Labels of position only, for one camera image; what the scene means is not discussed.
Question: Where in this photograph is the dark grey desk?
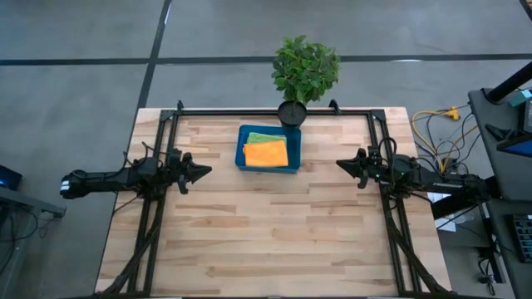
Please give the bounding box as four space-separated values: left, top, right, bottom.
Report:
485 198 532 299
468 86 532 201

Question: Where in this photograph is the orange microfiber towel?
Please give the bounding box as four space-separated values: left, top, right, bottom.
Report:
243 139 290 169

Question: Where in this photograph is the grey side table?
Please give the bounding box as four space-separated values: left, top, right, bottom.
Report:
0 186 67 299

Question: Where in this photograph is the black pole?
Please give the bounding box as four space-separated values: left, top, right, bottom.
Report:
485 61 532 105

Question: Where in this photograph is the black keyboard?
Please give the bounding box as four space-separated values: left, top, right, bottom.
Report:
511 213 532 263

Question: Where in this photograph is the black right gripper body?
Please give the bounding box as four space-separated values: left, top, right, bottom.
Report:
355 145 394 190

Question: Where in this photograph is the green microfiber towel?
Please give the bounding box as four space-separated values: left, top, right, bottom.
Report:
246 131 288 145

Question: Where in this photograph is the small teal box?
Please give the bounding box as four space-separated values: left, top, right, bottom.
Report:
509 88 532 107

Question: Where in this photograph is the teal plastic bin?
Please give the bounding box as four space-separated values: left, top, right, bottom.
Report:
234 124 303 174

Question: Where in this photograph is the black device with blue light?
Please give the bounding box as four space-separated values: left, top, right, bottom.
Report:
0 164 23 191

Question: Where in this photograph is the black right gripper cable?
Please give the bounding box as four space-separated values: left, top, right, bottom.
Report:
377 136 399 159

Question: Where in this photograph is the tablet with blue screen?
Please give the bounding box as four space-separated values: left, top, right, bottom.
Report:
496 138 532 159

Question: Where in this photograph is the green potted plant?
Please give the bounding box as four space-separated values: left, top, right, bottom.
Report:
270 34 342 128

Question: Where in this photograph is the black aluminium table frame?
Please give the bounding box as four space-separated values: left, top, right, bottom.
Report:
96 99 455 298

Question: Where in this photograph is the yellow extension cable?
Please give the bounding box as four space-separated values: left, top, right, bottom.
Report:
410 105 480 174

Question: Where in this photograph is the black wedge-shaped device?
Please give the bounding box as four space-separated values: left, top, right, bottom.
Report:
485 123 507 142

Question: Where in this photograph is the black desk leg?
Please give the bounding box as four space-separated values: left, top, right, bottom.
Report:
431 175 502 220

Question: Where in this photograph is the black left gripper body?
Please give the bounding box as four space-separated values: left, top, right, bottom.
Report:
164 148 193 195

